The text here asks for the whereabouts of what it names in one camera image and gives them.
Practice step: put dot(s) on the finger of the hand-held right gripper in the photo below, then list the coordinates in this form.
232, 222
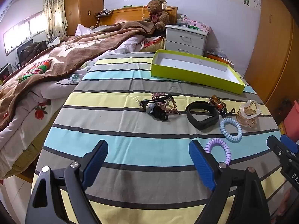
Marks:
290, 143
276, 144

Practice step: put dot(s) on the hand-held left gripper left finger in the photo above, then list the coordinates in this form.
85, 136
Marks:
95, 161

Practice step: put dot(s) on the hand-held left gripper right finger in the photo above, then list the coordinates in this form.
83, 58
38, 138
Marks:
202, 165

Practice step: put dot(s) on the black wristband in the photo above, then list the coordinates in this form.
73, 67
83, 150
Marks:
203, 123

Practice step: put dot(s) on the green cardboard box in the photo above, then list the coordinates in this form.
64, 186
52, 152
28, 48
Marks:
198, 79

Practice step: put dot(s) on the person's right hand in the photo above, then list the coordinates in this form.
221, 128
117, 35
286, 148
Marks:
290, 203

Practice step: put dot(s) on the pink plastic stool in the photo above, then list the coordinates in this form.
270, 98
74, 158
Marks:
294, 121

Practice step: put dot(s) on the amber hair claw clip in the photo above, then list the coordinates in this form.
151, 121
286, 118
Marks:
247, 119

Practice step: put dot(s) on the yellow bed sheet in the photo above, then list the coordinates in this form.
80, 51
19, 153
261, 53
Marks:
30, 154

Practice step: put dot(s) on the white floral quilt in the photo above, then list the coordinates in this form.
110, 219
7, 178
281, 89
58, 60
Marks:
23, 126

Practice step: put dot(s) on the wooden wardrobe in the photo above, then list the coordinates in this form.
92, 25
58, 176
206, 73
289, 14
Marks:
273, 51
86, 0

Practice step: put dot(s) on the orange box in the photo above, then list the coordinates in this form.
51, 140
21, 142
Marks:
216, 56

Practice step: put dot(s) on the brown fleece blanket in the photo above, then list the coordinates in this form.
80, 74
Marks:
70, 51

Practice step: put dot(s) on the white nightstand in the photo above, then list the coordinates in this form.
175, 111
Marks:
184, 39

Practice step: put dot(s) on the red patterned pillow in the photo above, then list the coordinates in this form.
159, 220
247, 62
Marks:
153, 43

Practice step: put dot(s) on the pink floral box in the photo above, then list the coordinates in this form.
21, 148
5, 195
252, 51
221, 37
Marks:
201, 25

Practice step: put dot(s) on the window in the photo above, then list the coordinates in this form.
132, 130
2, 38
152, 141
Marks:
21, 35

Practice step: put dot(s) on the cluster of small bottles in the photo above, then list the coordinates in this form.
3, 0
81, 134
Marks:
182, 20

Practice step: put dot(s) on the wooden headboard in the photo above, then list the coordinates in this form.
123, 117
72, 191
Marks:
126, 15

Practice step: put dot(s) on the dotted curtain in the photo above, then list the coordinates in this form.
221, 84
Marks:
55, 16

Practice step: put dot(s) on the brown teddy bear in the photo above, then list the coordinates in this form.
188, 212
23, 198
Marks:
156, 9

